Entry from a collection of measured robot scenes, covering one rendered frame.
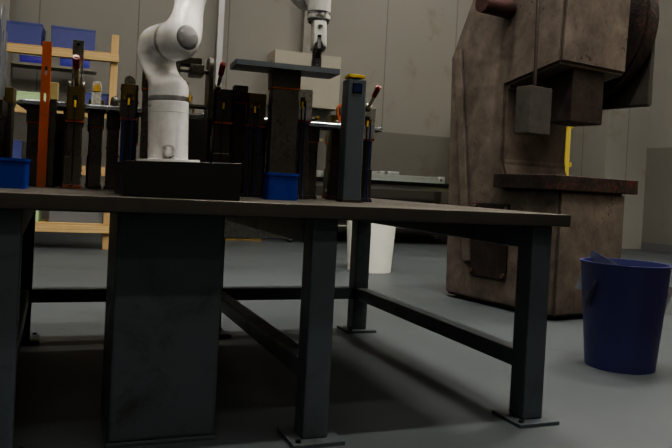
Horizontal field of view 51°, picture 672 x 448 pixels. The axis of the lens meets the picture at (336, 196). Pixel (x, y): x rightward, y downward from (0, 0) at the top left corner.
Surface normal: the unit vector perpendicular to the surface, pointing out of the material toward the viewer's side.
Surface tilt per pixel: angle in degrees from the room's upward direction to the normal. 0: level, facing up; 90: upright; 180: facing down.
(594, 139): 90
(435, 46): 90
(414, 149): 90
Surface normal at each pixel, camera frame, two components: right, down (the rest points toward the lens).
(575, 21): 0.52, 0.07
